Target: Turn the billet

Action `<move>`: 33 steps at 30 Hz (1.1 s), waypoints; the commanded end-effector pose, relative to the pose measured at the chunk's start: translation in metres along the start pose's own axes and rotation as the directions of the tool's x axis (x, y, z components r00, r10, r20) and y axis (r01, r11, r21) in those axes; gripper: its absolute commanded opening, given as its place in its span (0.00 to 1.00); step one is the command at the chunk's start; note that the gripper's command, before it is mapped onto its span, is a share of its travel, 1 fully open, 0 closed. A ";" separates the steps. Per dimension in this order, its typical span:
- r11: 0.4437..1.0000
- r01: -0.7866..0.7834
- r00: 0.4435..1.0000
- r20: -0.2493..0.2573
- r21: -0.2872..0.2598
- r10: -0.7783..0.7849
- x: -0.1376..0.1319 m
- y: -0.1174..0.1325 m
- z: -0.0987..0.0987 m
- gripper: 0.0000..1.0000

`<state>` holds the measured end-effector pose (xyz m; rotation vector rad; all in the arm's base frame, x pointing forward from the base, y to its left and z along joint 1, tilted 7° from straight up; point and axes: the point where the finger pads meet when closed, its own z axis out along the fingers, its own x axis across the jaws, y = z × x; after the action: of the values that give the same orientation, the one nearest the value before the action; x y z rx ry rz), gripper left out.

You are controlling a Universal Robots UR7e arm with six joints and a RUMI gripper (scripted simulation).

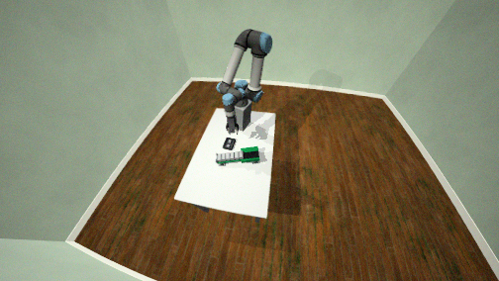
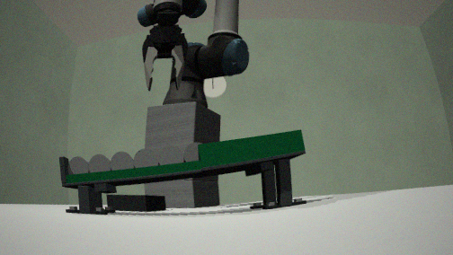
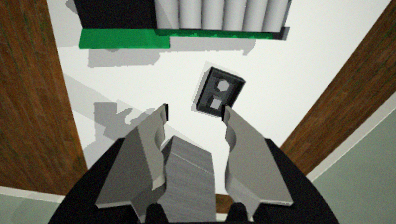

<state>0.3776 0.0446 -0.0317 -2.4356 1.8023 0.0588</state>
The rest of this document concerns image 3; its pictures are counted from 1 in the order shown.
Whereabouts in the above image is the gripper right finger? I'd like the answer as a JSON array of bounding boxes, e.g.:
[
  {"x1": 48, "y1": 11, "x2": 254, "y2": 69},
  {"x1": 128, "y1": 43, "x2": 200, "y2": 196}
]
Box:
[{"x1": 221, "y1": 104, "x2": 339, "y2": 224}]

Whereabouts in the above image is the black open tray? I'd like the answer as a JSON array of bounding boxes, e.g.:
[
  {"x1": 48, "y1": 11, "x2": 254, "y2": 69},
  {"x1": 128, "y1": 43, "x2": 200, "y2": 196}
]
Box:
[{"x1": 196, "y1": 67, "x2": 246, "y2": 117}]

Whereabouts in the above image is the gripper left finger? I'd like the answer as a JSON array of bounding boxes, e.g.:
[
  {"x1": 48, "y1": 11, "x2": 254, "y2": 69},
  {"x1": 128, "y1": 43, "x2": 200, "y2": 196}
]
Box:
[{"x1": 48, "y1": 103, "x2": 169, "y2": 224}]

